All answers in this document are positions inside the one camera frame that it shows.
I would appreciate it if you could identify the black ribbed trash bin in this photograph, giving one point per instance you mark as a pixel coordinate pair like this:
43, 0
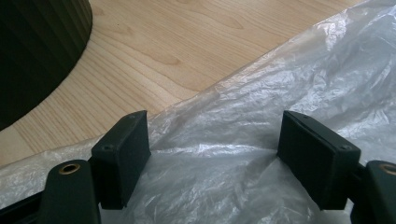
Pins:
34, 56

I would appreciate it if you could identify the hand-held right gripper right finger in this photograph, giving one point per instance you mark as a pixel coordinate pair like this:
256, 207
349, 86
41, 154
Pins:
317, 161

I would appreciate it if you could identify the clear plastic bag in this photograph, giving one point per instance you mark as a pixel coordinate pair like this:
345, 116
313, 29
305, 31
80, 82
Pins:
249, 124

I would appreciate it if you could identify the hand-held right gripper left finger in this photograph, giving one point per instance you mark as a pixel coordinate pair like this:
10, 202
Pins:
121, 161

